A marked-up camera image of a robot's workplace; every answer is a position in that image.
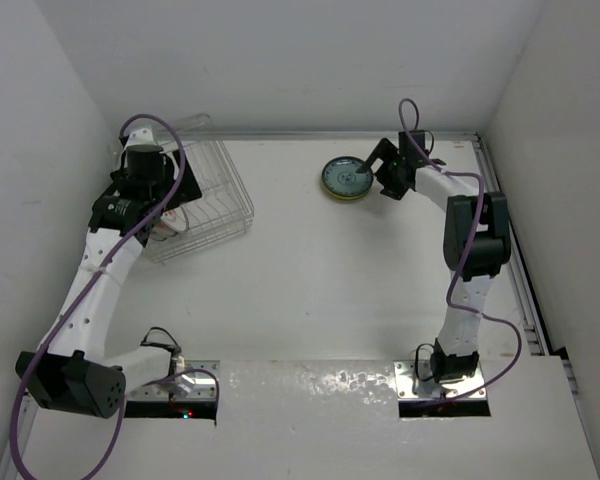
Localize dark green plate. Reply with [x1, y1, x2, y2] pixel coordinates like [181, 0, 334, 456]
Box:
[320, 156, 374, 197]

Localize white plate red characters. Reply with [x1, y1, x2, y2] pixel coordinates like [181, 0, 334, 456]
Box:
[155, 207, 189, 238]

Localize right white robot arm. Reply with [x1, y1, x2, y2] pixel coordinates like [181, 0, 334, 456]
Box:
[359, 131, 511, 383]

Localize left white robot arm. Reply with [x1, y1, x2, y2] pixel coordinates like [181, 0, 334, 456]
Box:
[15, 145, 201, 418]

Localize wire dish rack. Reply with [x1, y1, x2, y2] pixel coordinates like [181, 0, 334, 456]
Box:
[143, 113, 254, 263]

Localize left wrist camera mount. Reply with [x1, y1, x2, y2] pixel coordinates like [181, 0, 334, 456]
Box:
[122, 126, 162, 153]

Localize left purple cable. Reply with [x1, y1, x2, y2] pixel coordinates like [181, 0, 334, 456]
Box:
[13, 114, 221, 480]

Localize purple cable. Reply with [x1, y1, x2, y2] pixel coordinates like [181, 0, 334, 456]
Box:
[398, 98, 524, 401]
[13, 114, 221, 480]

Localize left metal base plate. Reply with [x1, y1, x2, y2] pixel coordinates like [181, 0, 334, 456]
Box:
[129, 360, 220, 403]

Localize metal base plate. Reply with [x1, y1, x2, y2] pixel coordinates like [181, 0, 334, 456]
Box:
[394, 360, 487, 402]
[129, 360, 220, 403]

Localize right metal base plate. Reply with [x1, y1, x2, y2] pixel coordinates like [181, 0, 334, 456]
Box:
[394, 360, 487, 402]

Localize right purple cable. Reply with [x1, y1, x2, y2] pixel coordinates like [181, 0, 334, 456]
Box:
[398, 98, 524, 401]

